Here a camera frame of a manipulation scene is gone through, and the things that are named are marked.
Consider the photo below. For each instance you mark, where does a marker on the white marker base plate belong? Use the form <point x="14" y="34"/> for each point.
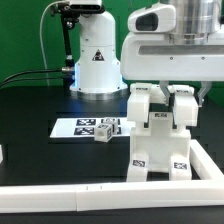
<point x="84" y="127"/>

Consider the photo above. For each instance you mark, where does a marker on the white L-shaped fence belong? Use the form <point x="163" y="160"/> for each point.
<point x="207" y="190"/>

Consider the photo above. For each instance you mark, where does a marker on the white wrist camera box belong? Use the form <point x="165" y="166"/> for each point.
<point x="159" y="18"/>

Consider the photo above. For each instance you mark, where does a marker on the white chair seat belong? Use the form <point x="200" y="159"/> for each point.
<point x="159" y="141"/>

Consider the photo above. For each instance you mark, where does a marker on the white tagged cube nut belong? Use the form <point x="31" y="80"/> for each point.
<point x="113" y="122"/>
<point x="103" y="132"/>

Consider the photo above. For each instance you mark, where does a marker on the black camera on stand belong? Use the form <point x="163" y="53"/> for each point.
<point x="70" y="12"/>

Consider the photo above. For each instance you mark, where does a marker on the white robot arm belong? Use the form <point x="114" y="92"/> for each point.
<point x="171" y="40"/>

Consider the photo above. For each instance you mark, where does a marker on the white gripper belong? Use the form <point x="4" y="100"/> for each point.
<point x="152" y="57"/>

